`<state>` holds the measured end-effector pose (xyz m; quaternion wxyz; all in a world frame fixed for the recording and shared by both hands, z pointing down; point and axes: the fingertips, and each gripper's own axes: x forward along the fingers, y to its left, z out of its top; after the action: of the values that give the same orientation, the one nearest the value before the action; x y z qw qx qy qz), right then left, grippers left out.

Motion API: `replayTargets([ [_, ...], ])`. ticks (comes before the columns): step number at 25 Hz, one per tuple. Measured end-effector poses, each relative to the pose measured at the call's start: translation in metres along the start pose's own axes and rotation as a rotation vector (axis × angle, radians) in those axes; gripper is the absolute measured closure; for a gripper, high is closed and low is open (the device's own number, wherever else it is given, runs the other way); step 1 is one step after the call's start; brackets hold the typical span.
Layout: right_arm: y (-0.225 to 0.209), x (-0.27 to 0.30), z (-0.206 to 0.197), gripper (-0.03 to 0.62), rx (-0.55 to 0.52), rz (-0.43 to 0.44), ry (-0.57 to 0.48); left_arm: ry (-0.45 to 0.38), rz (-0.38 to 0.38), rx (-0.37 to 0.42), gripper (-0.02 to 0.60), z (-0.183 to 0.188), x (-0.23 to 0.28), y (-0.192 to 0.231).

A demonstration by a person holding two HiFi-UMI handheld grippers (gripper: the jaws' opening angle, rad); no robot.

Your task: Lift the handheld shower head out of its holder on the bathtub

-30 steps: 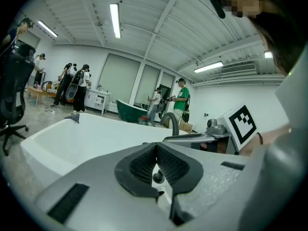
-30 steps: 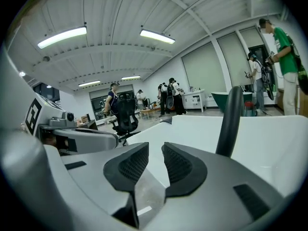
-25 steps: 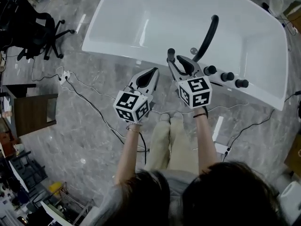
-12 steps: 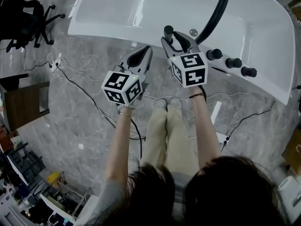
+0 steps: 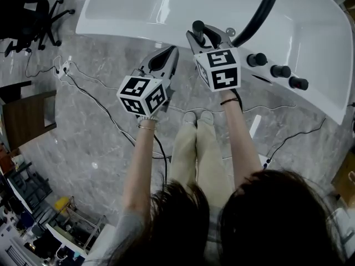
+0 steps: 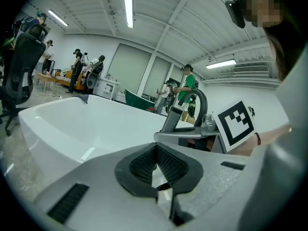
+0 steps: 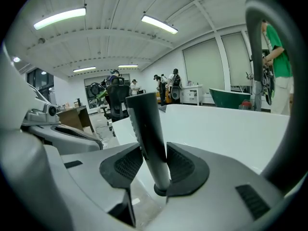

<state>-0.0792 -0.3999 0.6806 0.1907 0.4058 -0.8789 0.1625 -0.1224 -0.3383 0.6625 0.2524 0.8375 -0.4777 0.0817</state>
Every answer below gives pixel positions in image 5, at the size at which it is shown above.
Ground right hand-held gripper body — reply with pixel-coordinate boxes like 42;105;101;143
193;43;241;93

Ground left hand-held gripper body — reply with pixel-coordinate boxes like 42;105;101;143
116;69;179;119

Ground white bathtub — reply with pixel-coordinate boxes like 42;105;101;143
75;0;355;126

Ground person's right forearm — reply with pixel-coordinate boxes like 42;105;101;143
221;90;263;188

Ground person's left forearm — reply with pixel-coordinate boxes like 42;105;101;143
121;122;158;213

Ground white knitted glove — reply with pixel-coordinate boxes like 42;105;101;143
136;114;159;125

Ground black faucet knob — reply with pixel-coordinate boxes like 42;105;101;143
246;52;267;68
288;76;309;91
270;64;291;79

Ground person's right white shoe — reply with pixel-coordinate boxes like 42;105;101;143
199;110;214;123

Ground person's white shoe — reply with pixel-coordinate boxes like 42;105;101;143
199;110;214;123
182;111;197;126

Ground person's left white shoe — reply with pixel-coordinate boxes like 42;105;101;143
182;111;197;126

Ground beige trousers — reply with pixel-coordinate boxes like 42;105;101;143
169;120;236;209

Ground dark wooden side table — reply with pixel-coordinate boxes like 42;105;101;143
0;80;58;151

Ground black office chair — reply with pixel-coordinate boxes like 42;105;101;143
0;0;76;54

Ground yellow container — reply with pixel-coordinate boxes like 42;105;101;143
54;197;70;213

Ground cardboard box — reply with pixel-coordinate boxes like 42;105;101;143
331;151;355;193

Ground black hair tie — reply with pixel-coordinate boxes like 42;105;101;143
220;97;241;106

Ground black power cable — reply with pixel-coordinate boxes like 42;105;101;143
64;70;171;160
265;117;327;166

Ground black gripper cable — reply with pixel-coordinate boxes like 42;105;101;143
153;134;170;184

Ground metal wire rack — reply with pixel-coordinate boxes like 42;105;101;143
65;197;108;253

